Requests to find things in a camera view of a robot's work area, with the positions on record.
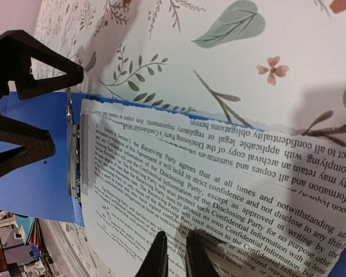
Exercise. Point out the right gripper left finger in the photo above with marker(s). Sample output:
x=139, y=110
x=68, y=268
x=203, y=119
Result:
x=155, y=263

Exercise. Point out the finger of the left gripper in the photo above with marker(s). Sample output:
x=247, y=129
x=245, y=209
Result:
x=34, y=68
x=34, y=144

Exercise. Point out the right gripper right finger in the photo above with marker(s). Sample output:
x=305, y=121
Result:
x=197, y=262

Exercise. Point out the blue ring binder folder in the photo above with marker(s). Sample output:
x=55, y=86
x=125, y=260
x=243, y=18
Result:
x=40, y=189

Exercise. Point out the printed text paper sheet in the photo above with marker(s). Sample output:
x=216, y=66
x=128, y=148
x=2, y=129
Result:
x=314, y=168

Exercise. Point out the floral patterned tablecloth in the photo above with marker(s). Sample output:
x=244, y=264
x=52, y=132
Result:
x=274, y=66

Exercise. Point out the aluminium front rail frame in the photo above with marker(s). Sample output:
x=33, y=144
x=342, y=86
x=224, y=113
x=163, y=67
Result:
x=68, y=246

